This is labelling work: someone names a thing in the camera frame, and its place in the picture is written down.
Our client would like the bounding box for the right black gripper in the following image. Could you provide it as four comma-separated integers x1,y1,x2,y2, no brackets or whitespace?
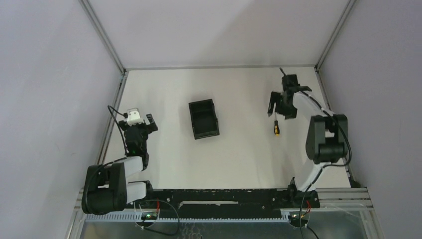
268,91,299,120

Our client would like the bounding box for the yellow black screwdriver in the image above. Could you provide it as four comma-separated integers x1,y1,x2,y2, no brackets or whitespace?
274,120,280,136

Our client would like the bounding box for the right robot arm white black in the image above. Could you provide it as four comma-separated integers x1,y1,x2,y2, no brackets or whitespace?
267,69,352,207

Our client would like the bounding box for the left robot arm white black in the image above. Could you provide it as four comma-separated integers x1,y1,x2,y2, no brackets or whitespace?
81,112,158,215

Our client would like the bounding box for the black plastic bin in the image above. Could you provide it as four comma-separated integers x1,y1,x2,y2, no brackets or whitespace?
189,99,220,140

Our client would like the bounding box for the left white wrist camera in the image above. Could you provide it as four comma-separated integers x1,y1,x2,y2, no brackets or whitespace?
126,108,145,126

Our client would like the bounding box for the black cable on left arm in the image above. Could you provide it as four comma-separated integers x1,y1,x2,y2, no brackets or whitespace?
107,105,129,156

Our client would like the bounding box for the left controller board with wires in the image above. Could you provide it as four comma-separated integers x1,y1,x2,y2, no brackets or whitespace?
135,199,181,237

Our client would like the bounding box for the controller board with wires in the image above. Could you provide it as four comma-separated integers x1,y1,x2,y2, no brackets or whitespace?
135,199,181,237
288,199,320,239

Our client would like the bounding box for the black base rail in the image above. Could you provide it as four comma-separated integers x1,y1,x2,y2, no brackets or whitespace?
137,188,320,220

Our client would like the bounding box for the right controller board with wires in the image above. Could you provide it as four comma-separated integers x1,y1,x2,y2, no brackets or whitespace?
288,199,320,239

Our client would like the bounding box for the aluminium frame front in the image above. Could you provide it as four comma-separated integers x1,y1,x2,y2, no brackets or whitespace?
66,188,383,239

